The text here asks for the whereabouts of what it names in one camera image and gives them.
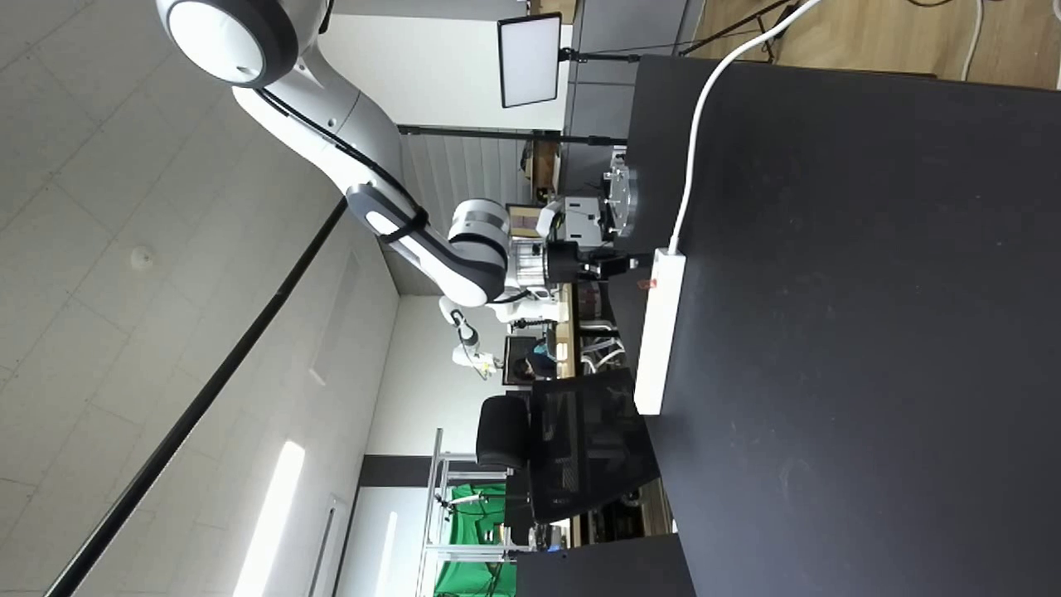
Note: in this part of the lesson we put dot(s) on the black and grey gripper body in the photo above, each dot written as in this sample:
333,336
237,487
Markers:
567,240

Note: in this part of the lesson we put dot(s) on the white extension cord strip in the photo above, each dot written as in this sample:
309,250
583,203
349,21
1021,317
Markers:
657,334

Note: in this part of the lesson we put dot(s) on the white light panel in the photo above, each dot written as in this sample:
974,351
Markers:
530,57

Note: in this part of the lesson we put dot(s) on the green storage bins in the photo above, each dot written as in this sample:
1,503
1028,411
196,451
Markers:
474,520

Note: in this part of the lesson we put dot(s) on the silver round metal mount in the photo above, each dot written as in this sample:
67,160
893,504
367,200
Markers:
620,195

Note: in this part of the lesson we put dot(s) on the black office chair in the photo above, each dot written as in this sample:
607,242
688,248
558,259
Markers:
579,443

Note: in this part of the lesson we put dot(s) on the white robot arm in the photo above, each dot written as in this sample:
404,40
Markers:
270,57

